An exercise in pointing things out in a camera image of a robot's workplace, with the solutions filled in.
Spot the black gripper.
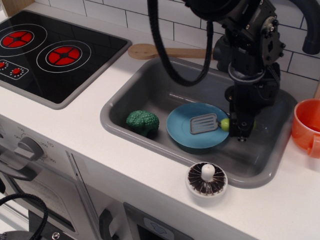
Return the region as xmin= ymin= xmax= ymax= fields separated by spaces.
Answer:
xmin=228 ymin=62 xmax=281 ymax=142

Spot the green handled grey spatula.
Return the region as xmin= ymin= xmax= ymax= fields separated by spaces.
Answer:
xmin=189 ymin=112 xmax=258 ymax=135

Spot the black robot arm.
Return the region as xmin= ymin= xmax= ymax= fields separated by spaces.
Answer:
xmin=185 ymin=0 xmax=285 ymax=141

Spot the blue plate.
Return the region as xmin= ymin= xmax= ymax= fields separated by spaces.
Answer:
xmin=166 ymin=102 xmax=229 ymax=154

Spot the grey sink basin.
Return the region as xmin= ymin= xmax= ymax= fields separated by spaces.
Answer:
xmin=100 ymin=58 xmax=297 ymax=189

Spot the toy mushroom slice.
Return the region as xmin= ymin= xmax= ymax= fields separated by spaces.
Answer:
xmin=185 ymin=162 xmax=229 ymax=206

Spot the orange cup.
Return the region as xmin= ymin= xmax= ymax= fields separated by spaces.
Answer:
xmin=291 ymin=98 xmax=320 ymax=159

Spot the black faucet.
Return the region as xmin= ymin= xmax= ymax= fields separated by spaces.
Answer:
xmin=213 ymin=0 xmax=320 ymax=72

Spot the green toy broccoli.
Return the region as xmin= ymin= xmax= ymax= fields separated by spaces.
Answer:
xmin=126 ymin=110 xmax=160 ymax=137

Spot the wooden spoon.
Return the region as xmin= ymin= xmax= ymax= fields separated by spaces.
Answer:
xmin=127 ymin=43 xmax=206 ymax=60

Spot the black toy stove top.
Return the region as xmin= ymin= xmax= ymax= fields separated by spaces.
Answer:
xmin=0 ymin=10 xmax=132 ymax=110

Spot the toy oven door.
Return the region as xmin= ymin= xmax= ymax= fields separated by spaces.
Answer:
xmin=0 ymin=118 xmax=99 ymax=240

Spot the grey oven knob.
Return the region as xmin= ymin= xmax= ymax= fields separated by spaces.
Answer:
xmin=13 ymin=137 xmax=44 ymax=161

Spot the grey cabinet handle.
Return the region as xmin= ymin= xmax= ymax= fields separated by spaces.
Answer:
xmin=98 ymin=209 xmax=120 ymax=240

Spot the grey oven door handle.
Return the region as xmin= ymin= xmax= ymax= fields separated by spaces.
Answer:
xmin=0 ymin=146 xmax=42 ymax=182

